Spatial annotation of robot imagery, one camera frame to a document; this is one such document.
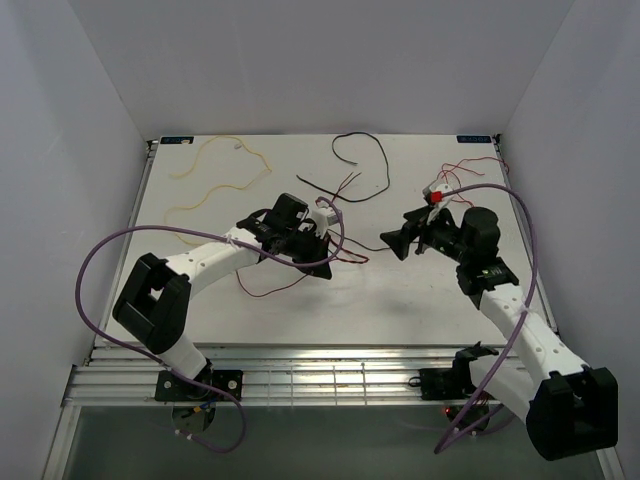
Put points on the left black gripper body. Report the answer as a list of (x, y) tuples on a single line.
[(302, 247)]

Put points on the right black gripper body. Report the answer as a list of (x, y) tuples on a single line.
[(439, 236)]

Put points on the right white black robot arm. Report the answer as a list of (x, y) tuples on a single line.
[(567, 406)]

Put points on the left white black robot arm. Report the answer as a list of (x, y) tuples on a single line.
[(153, 304)]

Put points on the left blue label sticker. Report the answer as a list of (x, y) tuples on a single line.
[(176, 140)]

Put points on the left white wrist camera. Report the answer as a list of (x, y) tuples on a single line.
[(324, 216)]

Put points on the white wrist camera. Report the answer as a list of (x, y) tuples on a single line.
[(437, 197), (324, 216)]

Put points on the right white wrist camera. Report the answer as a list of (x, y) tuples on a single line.
[(437, 197)]

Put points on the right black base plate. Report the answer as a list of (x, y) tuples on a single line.
[(442, 384)]

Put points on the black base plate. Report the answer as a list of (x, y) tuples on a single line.
[(442, 384), (211, 385)]

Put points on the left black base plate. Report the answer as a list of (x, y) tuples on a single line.
[(211, 385)]

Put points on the aluminium rail frame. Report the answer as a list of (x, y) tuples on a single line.
[(315, 411)]

